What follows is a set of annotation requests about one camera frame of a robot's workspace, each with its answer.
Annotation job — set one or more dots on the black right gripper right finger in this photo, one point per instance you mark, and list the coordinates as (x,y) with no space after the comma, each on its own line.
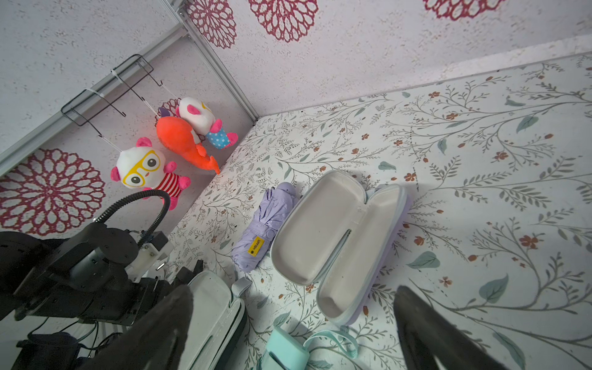
(428,340)

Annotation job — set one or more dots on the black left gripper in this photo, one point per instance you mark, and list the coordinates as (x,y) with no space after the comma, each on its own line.
(96,276)

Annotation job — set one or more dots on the black umbrella case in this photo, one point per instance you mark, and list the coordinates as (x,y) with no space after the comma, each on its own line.
(218,319)

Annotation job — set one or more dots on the white pink plush doll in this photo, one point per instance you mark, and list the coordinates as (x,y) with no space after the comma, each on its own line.
(205,124)

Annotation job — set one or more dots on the mint green folded umbrella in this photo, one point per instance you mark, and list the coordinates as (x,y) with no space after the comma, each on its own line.
(283,351)

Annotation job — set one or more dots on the black wire wall rack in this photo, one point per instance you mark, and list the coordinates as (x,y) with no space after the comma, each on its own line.
(122,80)

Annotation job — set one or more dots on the orange plush whale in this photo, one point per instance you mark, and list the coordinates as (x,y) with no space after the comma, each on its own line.
(177,135)

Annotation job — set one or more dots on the white plush with yellow glasses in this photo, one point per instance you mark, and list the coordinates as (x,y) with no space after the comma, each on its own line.
(145,168)

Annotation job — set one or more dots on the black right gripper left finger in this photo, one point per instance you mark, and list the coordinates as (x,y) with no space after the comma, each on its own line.
(156,341)

